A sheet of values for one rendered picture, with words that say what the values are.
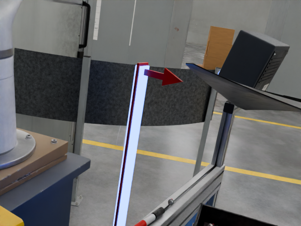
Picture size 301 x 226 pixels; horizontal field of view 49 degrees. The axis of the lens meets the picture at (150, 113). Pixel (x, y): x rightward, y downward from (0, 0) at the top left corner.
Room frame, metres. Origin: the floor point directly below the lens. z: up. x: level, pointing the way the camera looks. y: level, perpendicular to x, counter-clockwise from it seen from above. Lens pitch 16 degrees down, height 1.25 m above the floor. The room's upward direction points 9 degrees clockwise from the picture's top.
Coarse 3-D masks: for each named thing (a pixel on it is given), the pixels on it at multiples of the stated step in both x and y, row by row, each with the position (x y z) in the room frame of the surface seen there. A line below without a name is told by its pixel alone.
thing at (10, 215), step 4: (0, 208) 0.25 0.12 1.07; (0, 212) 0.25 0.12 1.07; (4, 212) 0.25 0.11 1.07; (8, 212) 0.25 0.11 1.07; (0, 216) 0.24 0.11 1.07; (4, 216) 0.24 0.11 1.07; (8, 216) 0.24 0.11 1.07; (12, 216) 0.24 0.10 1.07; (16, 216) 0.25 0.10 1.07; (0, 220) 0.24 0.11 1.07; (4, 220) 0.24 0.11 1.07; (8, 220) 0.24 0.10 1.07; (12, 220) 0.24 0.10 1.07; (16, 220) 0.24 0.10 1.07; (20, 220) 0.24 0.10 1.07; (0, 224) 0.23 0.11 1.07; (4, 224) 0.23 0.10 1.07; (8, 224) 0.23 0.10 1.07; (12, 224) 0.24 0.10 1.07; (16, 224) 0.24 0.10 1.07; (20, 224) 0.24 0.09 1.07
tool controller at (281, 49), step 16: (240, 32) 0.97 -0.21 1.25; (256, 32) 1.10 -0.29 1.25; (240, 48) 0.97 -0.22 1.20; (256, 48) 0.95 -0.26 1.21; (272, 48) 0.93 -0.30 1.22; (288, 48) 1.14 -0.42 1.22; (224, 64) 0.98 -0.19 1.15; (240, 64) 0.96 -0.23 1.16; (256, 64) 0.94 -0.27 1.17; (272, 64) 1.00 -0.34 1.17; (240, 80) 0.96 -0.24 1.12; (256, 80) 0.94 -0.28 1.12
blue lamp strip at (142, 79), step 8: (144, 80) 0.45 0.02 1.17; (144, 88) 0.45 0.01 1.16; (136, 96) 0.44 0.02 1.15; (144, 96) 0.46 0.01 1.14; (136, 104) 0.44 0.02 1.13; (136, 112) 0.44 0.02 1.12; (136, 120) 0.45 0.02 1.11; (136, 128) 0.45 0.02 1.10; (136, 136) 0.45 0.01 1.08; (136, 144) 0.45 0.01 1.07; (128, 152) 0.44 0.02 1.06; (128, 160) 0.44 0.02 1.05; (128, 168) 0.44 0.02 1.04; (128, 176) 0.45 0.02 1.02; (128, 184) 0.45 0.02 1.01; (128, 192) 0.45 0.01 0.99; (120, 200) 0.44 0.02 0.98; (128, 200) 0.46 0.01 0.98; (120, 208) 0.44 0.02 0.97; (120, 216) 0.44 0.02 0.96; (120, 224) 0.45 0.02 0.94
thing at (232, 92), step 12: (204, 72) 0.32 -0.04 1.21; (216, 84) 0.40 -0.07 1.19; (228, 84) 0.34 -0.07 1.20; (240, 84) 0.30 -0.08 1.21; (228, 96) 0.46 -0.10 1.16; (240, 96) 0.43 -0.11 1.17; (252, 96) 0.41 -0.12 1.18; (264, 96) 0.30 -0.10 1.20; (276, 96) 0.31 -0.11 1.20; (288, 96) 0.37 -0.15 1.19; (252, 108) 0.48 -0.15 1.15; (264, 108) 0.47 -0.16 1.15; (276, 108) 0.45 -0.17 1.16; (288, 108) 0.42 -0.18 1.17; (300, 108) 0.28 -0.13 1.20
